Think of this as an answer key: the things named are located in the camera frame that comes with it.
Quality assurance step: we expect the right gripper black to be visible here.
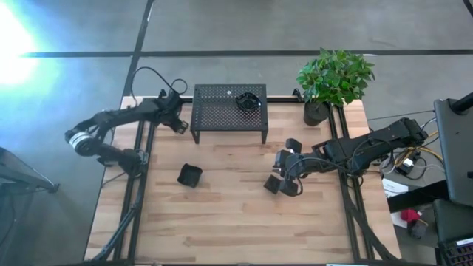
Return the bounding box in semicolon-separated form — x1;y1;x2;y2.
272;137;315;197

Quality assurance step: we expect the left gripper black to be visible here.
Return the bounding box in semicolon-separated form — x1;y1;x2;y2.
157;94;190;135

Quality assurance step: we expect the small black square plate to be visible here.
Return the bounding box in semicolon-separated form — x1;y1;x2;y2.
263;174;284;195

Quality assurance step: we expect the black wavy square plate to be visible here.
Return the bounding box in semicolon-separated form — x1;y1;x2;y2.
176;163;204;189

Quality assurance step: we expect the black leaf-shaped plate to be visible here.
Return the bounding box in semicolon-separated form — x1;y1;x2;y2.
235;92;262;113

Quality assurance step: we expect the black perforated metal stand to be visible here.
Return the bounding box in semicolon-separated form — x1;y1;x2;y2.
189;83;270;146

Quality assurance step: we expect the green plant in black pot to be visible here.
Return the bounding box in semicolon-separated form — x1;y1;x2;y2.
295;47;377;127

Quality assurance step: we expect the white paper box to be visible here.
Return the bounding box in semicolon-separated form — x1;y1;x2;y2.
382;178;410;200

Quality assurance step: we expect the black white power adapter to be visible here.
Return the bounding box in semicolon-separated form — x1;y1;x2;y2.
394;157;417;177

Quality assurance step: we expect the red object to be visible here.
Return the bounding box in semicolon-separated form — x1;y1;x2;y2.
401;208;422;223

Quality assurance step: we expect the black desk edge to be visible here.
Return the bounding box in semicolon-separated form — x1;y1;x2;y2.
387;180;450;214

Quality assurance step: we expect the grey side table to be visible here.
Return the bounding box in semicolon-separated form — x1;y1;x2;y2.
0;146;61;195

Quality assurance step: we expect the grey monitor back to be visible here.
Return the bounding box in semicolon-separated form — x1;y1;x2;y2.
433;98;473;208

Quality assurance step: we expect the black chair seat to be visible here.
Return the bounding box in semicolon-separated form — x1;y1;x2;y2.
432;199;473;243

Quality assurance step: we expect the black keyboard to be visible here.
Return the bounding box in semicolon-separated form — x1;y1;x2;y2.
437;238;473;266

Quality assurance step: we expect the black pole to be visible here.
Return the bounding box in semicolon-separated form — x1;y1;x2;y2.
449;91;473;115

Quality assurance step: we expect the black metal rig frame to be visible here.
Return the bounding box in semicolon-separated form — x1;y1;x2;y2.
84;88;404;264

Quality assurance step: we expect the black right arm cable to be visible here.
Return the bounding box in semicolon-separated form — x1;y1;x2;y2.
284;137;392;188

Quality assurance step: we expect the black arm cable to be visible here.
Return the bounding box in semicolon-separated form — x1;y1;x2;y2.
284;137;392;188
129;66;189;109

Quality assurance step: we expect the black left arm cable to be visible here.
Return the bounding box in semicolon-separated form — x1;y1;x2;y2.
129;66;189;109

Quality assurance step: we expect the floor cable bundle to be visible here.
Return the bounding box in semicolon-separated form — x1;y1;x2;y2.
369;110;446;182

